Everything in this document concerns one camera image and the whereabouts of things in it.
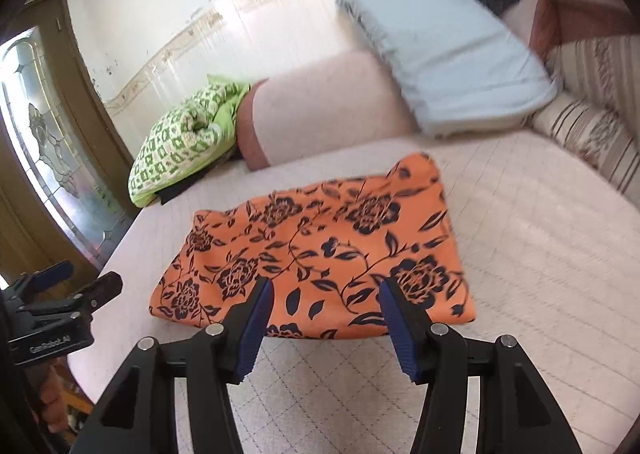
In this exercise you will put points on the person's left hand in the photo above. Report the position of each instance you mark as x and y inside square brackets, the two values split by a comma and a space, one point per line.
[50, 394]

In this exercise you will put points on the pink bolster pillow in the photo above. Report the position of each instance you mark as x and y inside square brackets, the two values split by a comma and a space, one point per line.
[320, 109]

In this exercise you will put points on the green patterned pillow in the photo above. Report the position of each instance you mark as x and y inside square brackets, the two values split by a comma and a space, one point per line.
[175, 144]

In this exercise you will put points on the light blue pillow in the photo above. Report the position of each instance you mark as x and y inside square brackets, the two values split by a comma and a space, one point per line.
[450, 59]

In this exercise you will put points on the wooden stained glass door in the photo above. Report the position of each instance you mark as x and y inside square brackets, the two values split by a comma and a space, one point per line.
[50, 134]

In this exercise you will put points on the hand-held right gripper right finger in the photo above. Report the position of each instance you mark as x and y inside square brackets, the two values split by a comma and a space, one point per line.
[400, 329]

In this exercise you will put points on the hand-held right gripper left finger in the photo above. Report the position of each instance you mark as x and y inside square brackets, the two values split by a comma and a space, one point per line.
[255, 329]

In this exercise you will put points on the orange black floral blouse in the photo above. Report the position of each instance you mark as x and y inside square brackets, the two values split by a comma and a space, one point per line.
[320, 254]

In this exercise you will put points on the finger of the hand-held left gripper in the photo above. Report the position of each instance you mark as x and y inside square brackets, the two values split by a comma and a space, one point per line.
[50, 276]
[102, 286]

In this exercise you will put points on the small striped floral cushion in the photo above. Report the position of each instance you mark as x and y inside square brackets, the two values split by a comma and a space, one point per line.
[585, 134]

